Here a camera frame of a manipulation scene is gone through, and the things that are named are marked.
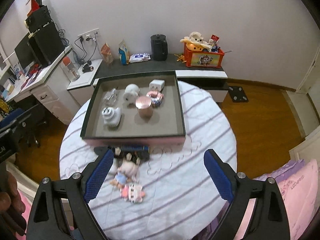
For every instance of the black office chair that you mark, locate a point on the black office chair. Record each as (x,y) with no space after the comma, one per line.
(37,118)

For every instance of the left hand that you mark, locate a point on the left hand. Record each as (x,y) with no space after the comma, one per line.
(12,207)

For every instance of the black box on tower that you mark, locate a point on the black box on tower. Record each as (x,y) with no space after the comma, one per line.
(38,19)

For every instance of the clear glass refill bottle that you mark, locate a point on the clear glass refill bottle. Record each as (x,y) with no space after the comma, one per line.
(110,97)

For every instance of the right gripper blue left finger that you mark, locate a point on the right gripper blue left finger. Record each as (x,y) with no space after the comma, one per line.
(47,219)

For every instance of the black remote control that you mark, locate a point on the black remote control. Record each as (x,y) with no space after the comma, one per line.
(143,151)

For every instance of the rose gold round tin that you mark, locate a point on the rose gold round tin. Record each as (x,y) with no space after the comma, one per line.
(144,106)

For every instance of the pink white block figure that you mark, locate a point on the pink white block figure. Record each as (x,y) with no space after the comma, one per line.
(133,193)

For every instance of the black computer monitor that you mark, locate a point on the black computer monitor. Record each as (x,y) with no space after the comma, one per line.
(24,53)

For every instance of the bottle with orange cap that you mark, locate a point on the bottle with orange cap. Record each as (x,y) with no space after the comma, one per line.
(69,69)

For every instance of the pink box with grey interior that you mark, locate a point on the pink box with grey interior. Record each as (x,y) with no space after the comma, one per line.
(166,126)

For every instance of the small black device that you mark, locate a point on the small black device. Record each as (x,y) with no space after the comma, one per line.
(87,67)

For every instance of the pink bedding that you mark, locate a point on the pink bedding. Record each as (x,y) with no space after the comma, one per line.
(298,184)

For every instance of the wet wipes pack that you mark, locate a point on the wet wipes pack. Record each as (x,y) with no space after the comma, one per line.
(140,57)

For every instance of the white low cabinet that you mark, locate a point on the white low cabinet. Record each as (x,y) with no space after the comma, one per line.
(82,89)

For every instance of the white desk with drawers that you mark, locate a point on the white desk with drawers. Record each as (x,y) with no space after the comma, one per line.
(50,89)

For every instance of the red toy crate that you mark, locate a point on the red toy crate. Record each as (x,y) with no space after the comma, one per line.
(196,58)

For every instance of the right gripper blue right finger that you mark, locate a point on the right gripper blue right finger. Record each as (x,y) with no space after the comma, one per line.
(268,219)

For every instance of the orange snack bag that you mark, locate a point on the orange snack bag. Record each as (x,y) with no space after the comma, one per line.
(107,54)

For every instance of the yellow white plush toy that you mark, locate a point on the yellow white plush toy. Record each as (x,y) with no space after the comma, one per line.
(196,42)

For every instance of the black kettle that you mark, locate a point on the black kettle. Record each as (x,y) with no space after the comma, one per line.
(159,47)

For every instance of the blue white snack bag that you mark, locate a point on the blue white snack bag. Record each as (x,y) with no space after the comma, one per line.
(123,52)

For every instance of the black floor scale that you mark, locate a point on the black floor scale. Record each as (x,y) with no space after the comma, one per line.
(237,94)

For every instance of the black computer tower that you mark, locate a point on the black computer tower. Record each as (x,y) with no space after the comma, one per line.
(46,44)

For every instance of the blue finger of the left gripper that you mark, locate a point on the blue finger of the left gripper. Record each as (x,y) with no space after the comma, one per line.
(12,116)

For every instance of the white power adapter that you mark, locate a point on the white power adapter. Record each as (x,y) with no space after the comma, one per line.
(157,85)

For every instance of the pig doll blue dress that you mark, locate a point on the pig doll blue dress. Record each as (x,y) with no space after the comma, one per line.
(126,173)

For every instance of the wall power strip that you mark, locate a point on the wall power strip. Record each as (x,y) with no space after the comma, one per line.
(90,34)

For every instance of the white striped round table cover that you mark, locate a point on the white striped round table cover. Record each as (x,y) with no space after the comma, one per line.
(180,197)

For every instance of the pink block pig figure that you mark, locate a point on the pink block pig figure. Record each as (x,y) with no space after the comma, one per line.
(156,98)

